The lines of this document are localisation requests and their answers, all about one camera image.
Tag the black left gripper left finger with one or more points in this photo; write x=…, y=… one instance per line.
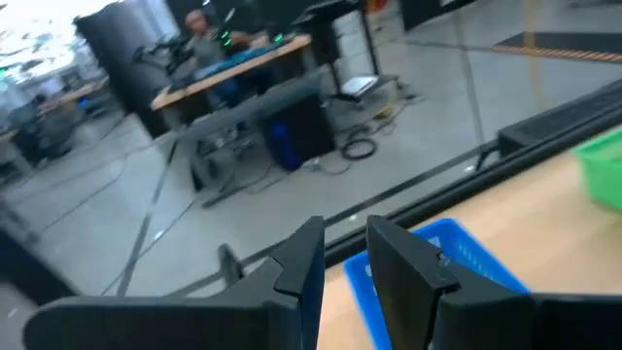
x=218, y=321

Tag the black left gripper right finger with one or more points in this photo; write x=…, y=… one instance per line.
x=461, y=321

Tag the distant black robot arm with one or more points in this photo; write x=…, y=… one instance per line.
x=170, y=53

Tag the blue plastic basket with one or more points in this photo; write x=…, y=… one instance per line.
x=466, y=253

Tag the grey metal bench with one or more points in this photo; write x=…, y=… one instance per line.
x=233, y=116

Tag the green plastic basket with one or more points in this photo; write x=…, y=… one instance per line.
x=602, y=170

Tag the black computer tower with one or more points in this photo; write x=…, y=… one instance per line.
x=301, y=131

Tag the black perforated computer box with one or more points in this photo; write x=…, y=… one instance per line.
x=559, y=119

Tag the distant wooden desk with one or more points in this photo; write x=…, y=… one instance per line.
x=233, y=73

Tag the distant grey workstation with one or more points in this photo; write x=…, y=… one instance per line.
x=53, y=131

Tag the white laptop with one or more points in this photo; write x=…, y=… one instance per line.
x=359, y=85

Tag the person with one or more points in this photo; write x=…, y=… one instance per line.
x=204, y=44

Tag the dark partition panel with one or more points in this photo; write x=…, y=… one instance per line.
x=116, y=58

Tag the black hazard striped mat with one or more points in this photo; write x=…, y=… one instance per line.
x=559, y=43

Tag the black equipment stand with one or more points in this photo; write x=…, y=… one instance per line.
x=325, y=44

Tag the black aluminium table frame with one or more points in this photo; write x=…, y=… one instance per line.
x=486, y=185

